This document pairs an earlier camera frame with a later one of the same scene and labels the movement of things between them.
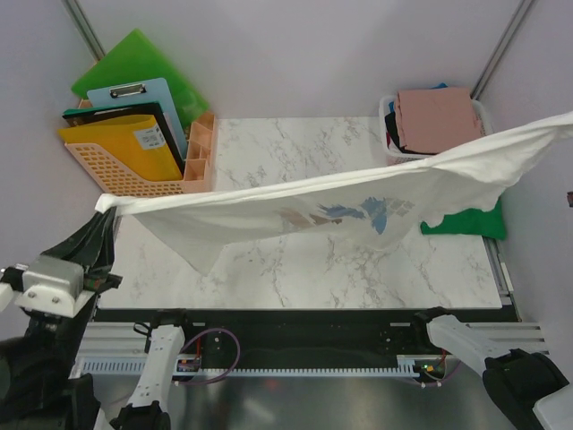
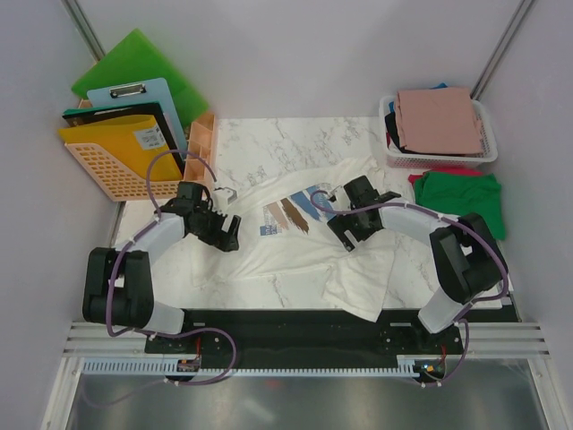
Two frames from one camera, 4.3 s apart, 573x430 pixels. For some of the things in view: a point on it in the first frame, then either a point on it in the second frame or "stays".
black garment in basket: [390, 123] stays
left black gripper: [94, 245] to [225, 241]
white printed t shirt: [363, 212] to [283, 228]
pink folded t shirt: [432, 120] stays
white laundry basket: [391, 158] stays
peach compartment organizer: [201, 147] stays
